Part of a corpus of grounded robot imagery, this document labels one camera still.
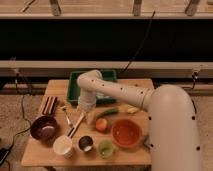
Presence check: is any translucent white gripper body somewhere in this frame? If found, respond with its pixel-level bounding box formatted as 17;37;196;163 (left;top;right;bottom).
77;105;96;125

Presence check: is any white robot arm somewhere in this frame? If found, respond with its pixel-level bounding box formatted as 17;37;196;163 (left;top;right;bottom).
77;70;202;171

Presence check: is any green plastic bin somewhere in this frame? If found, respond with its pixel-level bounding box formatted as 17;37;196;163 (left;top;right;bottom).
67;70;117;106

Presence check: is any orange fruit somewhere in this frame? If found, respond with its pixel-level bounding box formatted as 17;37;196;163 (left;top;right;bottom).
95;118;108;132

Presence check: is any green cucumber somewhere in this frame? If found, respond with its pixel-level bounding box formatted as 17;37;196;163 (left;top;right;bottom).
96;108;119;119

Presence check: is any small dark bowl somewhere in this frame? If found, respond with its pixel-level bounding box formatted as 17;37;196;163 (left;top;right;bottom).
78;136;93;152

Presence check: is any striped brown block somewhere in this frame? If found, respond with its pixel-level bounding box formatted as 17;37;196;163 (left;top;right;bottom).
42;96;57;115

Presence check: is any wooden table board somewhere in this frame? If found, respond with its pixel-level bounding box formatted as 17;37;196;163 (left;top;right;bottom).
21;79;154;167

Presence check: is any white cup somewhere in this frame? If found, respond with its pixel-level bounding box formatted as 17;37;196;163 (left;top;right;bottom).
53;135;73;158

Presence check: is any green cup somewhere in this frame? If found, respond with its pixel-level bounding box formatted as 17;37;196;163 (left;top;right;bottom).
98;140;114;159

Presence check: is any orange bowl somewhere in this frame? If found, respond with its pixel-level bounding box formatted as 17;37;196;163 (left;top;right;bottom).
111;119;142;149

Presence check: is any dark purple bowl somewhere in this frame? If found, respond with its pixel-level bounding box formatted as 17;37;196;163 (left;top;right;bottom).
30;116;57;141

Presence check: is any blue sponge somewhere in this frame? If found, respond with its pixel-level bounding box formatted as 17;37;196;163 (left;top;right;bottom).
143;135;150;149

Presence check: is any black cable on left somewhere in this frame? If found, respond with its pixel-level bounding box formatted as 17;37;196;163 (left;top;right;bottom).
0;73;34;167

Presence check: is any black cable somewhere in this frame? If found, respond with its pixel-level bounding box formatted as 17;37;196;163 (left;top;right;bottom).
0;73;34;167
117;10;156;77

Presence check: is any black cable at back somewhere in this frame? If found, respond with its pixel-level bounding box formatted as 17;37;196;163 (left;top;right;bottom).
117;10;156;77

